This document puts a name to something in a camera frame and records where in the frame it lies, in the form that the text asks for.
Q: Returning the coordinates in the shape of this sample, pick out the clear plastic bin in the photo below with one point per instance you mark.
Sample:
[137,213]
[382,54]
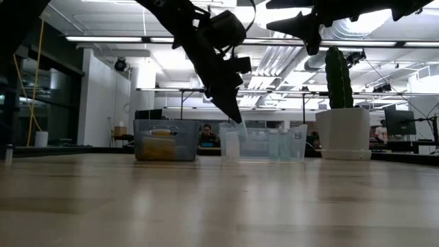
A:
[260,151]

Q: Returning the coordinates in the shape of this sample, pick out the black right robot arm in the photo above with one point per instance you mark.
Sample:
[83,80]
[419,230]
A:
[394,7]

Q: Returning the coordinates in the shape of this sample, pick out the black monitor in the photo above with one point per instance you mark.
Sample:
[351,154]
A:
[148,115]

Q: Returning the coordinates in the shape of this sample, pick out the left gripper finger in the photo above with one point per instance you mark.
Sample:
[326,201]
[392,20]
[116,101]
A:
[234,103]
[219,102]

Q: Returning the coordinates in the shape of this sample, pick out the white cylindrical bin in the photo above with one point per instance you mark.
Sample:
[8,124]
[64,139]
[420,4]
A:
[41,140]

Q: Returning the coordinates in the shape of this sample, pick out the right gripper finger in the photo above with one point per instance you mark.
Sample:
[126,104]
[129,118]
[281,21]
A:
[295,22]
[300,32]

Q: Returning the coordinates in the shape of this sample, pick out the cardboard box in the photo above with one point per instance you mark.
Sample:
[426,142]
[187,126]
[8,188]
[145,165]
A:
[120,131]

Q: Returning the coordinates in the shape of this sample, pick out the green cactus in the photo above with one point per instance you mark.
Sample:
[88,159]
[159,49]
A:
[337,82]

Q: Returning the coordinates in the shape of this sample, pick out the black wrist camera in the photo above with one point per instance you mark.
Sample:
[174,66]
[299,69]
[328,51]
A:
[226,31]

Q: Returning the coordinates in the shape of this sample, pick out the long ceiling light strip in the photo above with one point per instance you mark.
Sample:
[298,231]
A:
[103,39]

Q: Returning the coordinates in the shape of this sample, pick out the black ceiling speaker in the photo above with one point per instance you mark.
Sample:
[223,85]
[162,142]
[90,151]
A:
[120,64]

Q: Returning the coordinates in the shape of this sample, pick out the white plant pot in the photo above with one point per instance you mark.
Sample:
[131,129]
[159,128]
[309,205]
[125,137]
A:
[343,133]

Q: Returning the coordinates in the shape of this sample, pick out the dark monitor on arm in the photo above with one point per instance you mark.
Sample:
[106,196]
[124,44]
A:
[399,121]

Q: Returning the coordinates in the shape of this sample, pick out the long black background table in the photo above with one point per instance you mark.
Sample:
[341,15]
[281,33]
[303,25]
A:
[171,90]

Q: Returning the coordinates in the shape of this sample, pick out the person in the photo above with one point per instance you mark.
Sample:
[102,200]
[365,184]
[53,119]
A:
[381,132]
[206,134]

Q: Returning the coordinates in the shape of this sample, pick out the black ceiling camera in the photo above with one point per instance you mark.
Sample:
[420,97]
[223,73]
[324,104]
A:
[382,88]
[355,57]

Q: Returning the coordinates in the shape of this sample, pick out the grey plastic bin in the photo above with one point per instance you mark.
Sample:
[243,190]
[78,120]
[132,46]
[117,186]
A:
[185,147]

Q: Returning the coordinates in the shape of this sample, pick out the small white-topped cylinder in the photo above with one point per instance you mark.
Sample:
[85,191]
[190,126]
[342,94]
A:
[8,156]

